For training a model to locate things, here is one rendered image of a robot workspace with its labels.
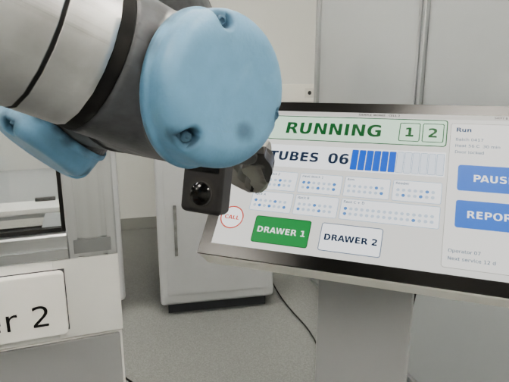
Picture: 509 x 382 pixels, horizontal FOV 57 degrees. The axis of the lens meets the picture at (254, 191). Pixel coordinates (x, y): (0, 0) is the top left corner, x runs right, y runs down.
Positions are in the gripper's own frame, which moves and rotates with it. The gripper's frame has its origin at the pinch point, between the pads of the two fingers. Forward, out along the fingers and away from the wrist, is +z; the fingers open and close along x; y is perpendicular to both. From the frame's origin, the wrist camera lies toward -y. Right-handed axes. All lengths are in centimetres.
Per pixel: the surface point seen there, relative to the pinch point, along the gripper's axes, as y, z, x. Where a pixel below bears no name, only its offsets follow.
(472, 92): 80, 80, -31
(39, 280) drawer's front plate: -15.1, 9.0, 36.5
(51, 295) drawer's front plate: -16.7, 11.7, 35.3
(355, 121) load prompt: 22.0, 15.0, -8.7
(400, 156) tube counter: 15.5, 15.0, -16.7
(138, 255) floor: 51, 233, 172
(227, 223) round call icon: 0.6, 14.9, 9.4
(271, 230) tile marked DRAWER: 0.5, 14.9, 1.6
